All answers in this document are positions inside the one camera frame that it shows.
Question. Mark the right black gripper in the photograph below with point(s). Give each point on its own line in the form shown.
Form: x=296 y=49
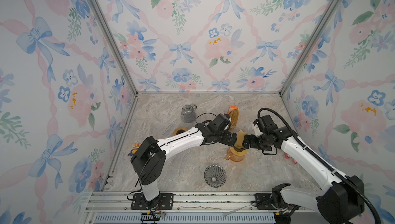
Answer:
x=251 y=138

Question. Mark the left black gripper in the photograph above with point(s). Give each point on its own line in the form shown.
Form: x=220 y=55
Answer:
x=227 y=141

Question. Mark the brown paper coffee filter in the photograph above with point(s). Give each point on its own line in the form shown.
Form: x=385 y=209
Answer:
x=238 y=145

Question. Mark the orange glass carafe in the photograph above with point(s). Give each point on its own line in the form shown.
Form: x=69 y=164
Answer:
x=234 y=155

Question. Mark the orange coffee filter packet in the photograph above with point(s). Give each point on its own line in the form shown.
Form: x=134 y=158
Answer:
x=233 y=113

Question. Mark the clear grey glass dripper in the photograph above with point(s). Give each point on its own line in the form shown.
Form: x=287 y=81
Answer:
x=215 y=176

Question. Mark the clear grey glass pitcher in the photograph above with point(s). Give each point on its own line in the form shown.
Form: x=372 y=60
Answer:
x=188 y=114

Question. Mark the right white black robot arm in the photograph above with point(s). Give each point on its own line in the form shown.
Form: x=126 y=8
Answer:
x=340 y=198

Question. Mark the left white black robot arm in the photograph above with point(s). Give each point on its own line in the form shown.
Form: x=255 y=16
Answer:
x=149 y=159

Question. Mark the small pink toy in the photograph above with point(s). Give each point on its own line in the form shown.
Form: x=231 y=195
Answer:
x=287 y=156

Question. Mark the small orange yellow toy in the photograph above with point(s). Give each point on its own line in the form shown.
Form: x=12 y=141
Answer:
x=134 y=149

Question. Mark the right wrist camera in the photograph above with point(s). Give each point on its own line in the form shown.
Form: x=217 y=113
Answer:
x=256 y=128

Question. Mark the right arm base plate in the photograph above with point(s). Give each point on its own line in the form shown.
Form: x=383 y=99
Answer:
x=263 y=201

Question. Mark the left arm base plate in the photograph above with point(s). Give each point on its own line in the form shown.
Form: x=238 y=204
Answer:
x=164 y=201

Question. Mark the aluminium frame rail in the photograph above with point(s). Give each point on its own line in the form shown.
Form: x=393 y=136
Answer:
x=190 y=208

